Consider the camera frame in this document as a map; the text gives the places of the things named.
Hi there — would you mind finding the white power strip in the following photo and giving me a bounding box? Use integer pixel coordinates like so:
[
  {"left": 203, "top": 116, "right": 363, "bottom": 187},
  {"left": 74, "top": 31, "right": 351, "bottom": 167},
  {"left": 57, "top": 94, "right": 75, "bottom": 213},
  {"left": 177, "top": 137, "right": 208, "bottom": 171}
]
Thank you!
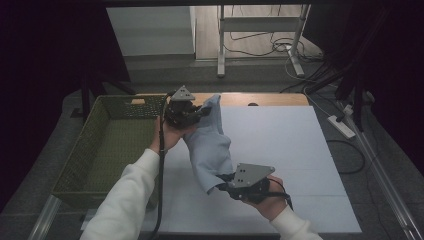
[{"left": 327, "top": 114, "right": 357, "bottom": 140}]

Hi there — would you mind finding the bundle of thick black cables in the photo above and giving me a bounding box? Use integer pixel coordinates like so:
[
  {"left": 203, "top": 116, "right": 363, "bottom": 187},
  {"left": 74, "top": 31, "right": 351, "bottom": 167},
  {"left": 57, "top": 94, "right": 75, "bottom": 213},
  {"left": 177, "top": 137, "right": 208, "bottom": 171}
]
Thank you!
[{"left": 279, "top": 61, "right": 351, "bottom": 96}]

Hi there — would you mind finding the hand-held gripper black cable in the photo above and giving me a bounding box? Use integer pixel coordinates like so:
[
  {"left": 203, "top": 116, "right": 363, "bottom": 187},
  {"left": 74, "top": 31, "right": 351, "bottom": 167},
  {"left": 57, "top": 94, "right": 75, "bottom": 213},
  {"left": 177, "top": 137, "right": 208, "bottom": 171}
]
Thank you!
[
  {"left": 151, "top": 89, "right": 178, "bottom": 240},
  {"left": 266, "top": 178, "right": 294, "bottom": 211}
]

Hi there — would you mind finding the white partition panel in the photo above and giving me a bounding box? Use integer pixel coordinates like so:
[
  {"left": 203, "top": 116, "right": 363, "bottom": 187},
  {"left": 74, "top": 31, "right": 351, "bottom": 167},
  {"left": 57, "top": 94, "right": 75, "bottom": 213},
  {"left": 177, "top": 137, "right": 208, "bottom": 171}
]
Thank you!
[{"left": 106, "top": 6, "right": 196, "bottom": 57}]

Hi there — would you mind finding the tangle of floor cables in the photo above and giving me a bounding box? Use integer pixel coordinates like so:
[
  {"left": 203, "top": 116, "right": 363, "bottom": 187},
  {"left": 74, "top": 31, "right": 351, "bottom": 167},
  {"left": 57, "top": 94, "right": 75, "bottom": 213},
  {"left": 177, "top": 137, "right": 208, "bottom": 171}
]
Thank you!
[{"left": 222, "top": 31, "right": 323, "bottom": 64}]

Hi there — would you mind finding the white metal desk frame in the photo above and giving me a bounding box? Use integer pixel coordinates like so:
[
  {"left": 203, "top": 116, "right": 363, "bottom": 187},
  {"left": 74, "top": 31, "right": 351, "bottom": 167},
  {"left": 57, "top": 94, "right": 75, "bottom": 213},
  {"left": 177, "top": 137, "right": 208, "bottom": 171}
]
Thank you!
[{"left": 216, "top": 3, "right": 312, "bottom": 78}]

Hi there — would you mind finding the person's left hand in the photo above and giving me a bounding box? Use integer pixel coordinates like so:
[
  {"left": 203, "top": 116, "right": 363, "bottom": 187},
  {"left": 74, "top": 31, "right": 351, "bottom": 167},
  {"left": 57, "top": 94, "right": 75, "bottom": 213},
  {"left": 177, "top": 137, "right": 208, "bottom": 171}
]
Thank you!
[{"left": 148, "top": 114, "right": 198, "bottom": 155}]

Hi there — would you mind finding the light blue tank top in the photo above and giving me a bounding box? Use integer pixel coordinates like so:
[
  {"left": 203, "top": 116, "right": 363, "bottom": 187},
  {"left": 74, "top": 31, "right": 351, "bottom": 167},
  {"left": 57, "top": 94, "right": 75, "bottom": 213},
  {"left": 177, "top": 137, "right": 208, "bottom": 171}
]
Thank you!
[{"left": 183, "top": 94, "right": 235, "bottom": 195}]

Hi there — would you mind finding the left hand-held gripper black cable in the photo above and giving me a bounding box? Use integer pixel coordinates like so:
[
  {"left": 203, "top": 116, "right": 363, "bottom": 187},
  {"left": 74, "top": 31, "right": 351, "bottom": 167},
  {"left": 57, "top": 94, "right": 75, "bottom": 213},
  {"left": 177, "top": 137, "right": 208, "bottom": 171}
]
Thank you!
[{"left": 151, "top": 89, "right": 178, "bottom": 240}]

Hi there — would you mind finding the green woven basket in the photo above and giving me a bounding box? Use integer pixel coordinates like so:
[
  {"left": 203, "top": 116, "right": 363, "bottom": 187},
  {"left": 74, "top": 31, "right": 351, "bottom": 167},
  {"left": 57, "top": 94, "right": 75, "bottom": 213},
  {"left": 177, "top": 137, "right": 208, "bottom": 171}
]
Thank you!
[{"left": 51, "top": 94, "right": 172, "bottom": 210}]

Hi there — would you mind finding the black floor cable loop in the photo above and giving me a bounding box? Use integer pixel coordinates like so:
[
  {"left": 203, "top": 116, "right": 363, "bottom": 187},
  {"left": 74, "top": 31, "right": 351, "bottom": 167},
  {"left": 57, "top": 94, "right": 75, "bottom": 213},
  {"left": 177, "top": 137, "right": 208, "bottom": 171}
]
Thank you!
[{"left": 325, "top": 139, "right": 366, "bottom": 175}]

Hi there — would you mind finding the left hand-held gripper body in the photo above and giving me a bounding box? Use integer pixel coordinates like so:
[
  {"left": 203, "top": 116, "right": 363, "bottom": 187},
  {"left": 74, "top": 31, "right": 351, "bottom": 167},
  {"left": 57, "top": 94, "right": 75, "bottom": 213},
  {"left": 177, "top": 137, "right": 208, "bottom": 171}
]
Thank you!
[{"left": 164, "top": 85, "right": 202, "bottom": 130}]

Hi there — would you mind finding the metal floor rail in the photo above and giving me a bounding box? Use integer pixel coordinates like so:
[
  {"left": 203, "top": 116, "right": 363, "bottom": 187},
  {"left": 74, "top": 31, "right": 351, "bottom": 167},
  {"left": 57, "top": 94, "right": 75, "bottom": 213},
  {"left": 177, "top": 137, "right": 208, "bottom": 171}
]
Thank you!
[
  {"left": 28, "top": 194, "right": 64, "bottom": 240},
  {"left": 338, "top": 99, "right": 424, "bottom": 240}
]

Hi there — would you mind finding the right hand-held gripper black cable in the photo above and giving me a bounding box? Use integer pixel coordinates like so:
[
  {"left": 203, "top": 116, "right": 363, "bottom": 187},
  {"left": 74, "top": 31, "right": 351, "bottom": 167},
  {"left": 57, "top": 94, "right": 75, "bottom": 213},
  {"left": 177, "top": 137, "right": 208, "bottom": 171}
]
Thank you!
[{"left": 266, "top": 178, "right": 294, "bottom": 211}]

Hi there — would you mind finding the dark curtain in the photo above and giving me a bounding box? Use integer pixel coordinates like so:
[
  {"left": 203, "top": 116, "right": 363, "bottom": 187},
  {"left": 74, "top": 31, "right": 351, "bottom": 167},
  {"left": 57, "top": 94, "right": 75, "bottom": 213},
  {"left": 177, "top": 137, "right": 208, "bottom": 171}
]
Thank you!
[
  {"left": 301, "top": 0, "right": 424, "bottom": 168},
  {"left": 0, "top": 0, "right": 132, "bottom": 204}
]

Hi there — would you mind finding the person's right hand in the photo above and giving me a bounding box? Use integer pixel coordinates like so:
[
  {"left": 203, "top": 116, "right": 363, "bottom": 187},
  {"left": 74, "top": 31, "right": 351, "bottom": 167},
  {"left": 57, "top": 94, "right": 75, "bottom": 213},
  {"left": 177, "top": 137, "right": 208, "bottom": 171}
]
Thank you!
[{"left": 245, "top": 175, "right": 288, "bottom": 222}]

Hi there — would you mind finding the black metal stand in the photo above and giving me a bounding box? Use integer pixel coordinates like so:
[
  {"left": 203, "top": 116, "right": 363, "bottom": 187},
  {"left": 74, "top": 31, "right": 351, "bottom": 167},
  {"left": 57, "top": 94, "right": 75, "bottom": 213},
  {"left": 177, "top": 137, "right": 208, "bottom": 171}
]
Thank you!
[
  {"left": 334, "top": 74, "right": 368, "bottom": 133},
  {"left": 70, "top": 71, "right": 137, "bottom": 123}
]

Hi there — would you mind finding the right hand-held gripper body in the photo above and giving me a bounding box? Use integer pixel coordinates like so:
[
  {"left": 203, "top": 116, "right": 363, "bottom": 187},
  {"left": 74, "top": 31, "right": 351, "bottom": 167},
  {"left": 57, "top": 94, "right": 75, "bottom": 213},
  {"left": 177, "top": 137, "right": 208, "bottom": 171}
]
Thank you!
[{"left": 230, "top": 163, "right": 276, "bottom": 205}]

